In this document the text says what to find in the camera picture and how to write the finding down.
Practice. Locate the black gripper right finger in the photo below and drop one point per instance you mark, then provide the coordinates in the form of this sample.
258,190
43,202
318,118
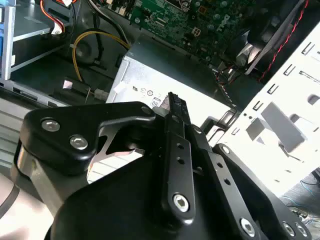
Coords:
250,190

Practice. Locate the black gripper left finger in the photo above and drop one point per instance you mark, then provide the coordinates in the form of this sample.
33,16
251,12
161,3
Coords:
62,140

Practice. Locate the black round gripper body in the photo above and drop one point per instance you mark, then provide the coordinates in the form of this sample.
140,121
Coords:
120,210

